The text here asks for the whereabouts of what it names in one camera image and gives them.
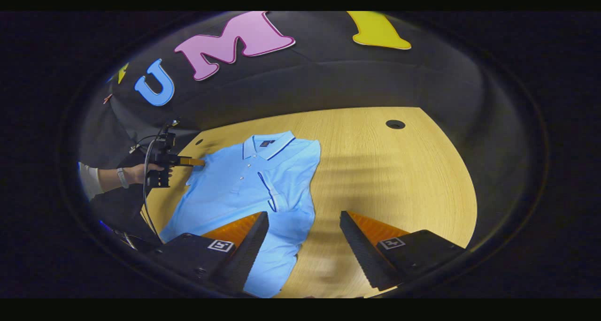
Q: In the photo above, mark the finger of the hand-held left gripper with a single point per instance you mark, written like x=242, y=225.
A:
x=192, y=161

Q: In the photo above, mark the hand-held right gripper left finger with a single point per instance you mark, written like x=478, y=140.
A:
x=249, y=255

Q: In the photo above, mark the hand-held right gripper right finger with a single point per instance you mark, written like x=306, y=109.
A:
x=364, y=255

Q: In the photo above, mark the light blue polo T-shirt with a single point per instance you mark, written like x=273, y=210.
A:
x=235, y=189

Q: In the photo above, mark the white wristband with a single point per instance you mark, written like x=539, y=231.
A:
x=123, y=178

